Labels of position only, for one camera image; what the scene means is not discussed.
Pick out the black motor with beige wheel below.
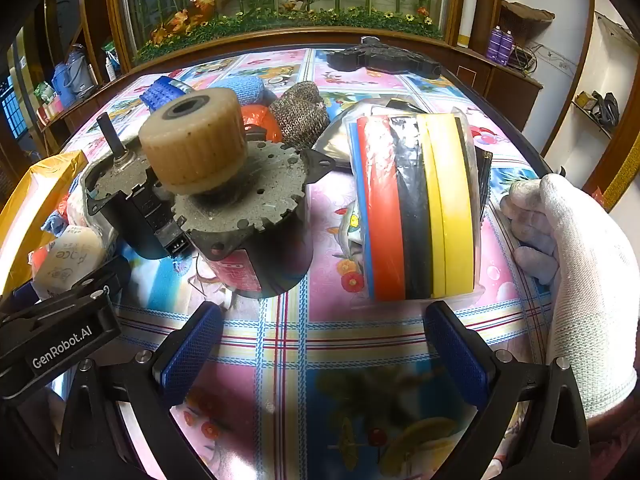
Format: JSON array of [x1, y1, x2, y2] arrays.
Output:
[[138, 86, 337, 302]]

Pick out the white paper roll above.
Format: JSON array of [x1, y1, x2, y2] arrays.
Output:
[[459, 0, 482, 49]]

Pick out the wicker basket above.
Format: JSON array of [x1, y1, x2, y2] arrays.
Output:
[[500, 0, 557, 37]]

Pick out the white printed packet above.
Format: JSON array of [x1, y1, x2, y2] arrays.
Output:
[[32, 225, 109, 292]]

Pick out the person's right hand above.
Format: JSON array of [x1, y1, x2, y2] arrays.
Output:
[[500, 174, 640, 418]]

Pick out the black plastic tool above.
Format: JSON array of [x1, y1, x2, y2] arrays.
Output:
[[326, 36, 444, 80]]

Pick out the blue mesh scrubber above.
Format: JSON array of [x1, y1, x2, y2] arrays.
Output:
[[140, 75, 195, 112]]

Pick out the grey jug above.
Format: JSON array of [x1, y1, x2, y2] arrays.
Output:
[[65, 44, 97, 102]]

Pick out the red plastic bag ball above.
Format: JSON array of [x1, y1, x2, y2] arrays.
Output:
[[242, 105, 284, 143]]

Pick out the white plastic bag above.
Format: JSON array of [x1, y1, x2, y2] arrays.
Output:
[[64, 175, 104, 232]]

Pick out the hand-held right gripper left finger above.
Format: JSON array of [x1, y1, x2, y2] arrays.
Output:
[[59, 301, 224, 480]]

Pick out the steel wool scourer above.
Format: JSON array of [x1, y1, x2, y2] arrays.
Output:
[[271, 82, 332, 152]]

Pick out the black flat object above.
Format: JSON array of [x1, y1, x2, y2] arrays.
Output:
[[474, 147, 495, 212]]

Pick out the tangled cables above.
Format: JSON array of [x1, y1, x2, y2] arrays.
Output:
[[514, 44, 540, 75]]

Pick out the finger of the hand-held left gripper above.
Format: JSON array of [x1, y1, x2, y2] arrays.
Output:
[[10, 255, 132, 306]]

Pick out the small black motor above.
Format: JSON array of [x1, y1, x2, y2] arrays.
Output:
[[80, 112, 193, 261]]

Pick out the blue thermos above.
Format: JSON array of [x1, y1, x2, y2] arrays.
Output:
[[51, 62, 77, 107]]

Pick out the bamboo flower panel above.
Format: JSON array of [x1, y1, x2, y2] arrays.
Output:
[[105, 0, 467, 67]]

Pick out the yellow tray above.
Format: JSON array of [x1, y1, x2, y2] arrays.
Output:
[[0, 150, 90, 297]]

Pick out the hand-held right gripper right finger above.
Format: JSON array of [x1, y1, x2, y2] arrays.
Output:
[[424, 301, 591, 480]]

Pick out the blue knitted sponge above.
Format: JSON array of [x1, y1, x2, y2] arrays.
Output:
[[215, 77, 277, 107]]

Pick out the printed tablecloth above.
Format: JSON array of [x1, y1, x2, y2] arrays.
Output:
[[0, 47, 556, 480]]

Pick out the bagged coloured tape rolls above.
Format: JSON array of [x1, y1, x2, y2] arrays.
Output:
[[347, 111, 484, 304]]

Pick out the silver foil bag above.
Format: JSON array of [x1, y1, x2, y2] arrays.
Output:
[[312, 100, 383, 167]]

